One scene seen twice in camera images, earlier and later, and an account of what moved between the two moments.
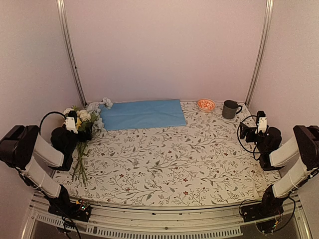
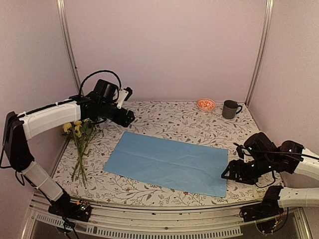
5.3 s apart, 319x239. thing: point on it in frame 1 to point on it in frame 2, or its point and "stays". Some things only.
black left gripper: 83,138 to 119,120
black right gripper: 243,132 to 232,166
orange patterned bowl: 206,105 stays
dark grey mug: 231,108 stays
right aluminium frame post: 262,51 stays
